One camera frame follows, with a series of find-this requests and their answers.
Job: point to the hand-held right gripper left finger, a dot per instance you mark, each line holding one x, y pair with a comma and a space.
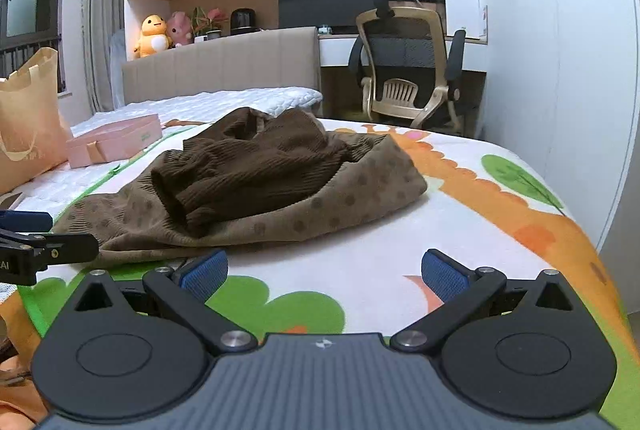
205, 277

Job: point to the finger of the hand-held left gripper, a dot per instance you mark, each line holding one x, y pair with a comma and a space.
25, 221
70, 247

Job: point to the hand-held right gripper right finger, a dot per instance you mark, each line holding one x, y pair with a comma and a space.
445, 279

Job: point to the dark brown ribbed garment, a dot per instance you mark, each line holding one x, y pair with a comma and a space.
240, 170

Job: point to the light brown dotted garment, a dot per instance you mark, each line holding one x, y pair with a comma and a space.
350, 195

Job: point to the person's orange clothing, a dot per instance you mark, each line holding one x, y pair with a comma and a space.
17, 360

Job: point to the printed giraffe blanket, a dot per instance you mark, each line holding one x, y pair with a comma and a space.
350, 270

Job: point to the pink gift box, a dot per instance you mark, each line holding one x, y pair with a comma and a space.
115, 135

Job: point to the grey curtain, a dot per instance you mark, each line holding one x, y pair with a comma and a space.
102, 25

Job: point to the beige padded headboard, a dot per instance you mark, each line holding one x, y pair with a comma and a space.
225, 60

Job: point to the dark framed window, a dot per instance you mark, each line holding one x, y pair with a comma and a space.
30, 0

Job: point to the yellow plush toy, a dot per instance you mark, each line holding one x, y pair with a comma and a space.
151, 38

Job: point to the beige mesh office chair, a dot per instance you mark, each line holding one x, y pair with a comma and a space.
400, 55

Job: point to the pink plush toy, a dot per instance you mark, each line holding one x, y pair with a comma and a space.
179, 30

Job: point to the potted plant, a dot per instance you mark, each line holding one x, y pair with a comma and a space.
210, 23

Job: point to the black round appliance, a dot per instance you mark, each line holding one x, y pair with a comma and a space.
243, 23

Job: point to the tall white box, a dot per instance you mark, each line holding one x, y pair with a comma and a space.
462, 5

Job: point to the black monitor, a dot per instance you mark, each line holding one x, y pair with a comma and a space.
320, 0

